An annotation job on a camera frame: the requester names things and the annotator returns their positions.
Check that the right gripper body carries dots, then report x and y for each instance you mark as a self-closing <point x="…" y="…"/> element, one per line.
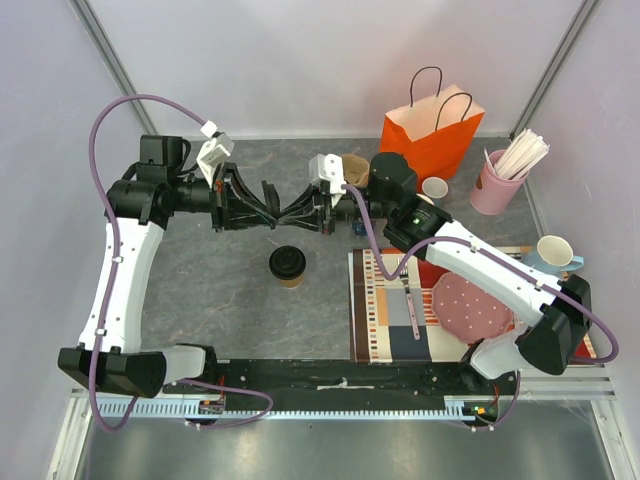
<point x="326" y="212"/>

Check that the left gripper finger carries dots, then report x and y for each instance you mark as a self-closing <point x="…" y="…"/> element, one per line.
<point x="244" y="193"/>
<point x="245" y="218"/>

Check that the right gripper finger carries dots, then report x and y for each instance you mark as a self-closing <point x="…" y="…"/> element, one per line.
<point x="302" y="207"/>
<point x="308" y="221"/>

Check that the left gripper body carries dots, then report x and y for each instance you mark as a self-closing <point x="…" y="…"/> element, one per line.
<point x="218" y="211"/>

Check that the black plastic coffee lid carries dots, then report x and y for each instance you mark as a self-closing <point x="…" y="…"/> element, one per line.
<point x="287" y="262"/>

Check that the single brown paper cup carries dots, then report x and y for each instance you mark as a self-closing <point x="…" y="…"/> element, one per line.
<point x="291" y="283"/>

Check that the orange paper bag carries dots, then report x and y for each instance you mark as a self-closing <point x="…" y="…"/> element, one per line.
<point x="433" y="133"/>

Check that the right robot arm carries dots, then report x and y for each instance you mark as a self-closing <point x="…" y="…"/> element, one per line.
<point x="555" y="313"/>

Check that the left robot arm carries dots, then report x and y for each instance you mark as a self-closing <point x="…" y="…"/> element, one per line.
<point x="108" y="357"/>

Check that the dark blue ceramic mug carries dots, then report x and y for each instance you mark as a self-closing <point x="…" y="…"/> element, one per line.
<point x="359" y="228"/>

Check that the cardboard cup carrier stack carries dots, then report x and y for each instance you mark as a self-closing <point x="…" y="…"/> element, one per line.
<point x="355" y="170"/>

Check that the patterned colourful placemat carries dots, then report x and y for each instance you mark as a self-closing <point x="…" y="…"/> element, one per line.
<point x="380" y="322"/>

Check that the pink straw holder cup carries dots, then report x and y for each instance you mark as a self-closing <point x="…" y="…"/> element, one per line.
<point x="491" y="194"/>

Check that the pink dotted plate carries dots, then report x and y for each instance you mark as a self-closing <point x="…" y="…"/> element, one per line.
<point x="467" y="312"/>

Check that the bundle of white straws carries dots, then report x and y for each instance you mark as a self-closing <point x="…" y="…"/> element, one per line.
<point x="524" y="152"/>

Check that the light blue mug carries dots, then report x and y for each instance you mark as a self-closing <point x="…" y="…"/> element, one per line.
<point x="553" y="255"/>

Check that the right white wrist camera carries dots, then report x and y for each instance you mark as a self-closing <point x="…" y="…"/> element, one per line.
<point x="328" y="168"/>

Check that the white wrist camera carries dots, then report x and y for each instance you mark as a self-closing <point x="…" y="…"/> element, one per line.
<point x="328" y="168"/>
<point x="217" y="148"/>

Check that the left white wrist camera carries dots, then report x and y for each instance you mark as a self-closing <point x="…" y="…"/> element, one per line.
<point x="217" y="148"/>

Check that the fork with pink handle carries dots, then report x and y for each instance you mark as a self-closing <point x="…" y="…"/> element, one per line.
<point x="404" y="278"/>

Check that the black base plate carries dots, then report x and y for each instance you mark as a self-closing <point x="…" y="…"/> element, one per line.
<point x="347" y="385"/>

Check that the grey slotted cable duct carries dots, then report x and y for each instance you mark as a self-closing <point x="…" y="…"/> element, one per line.
<point x="196" y="409"/>

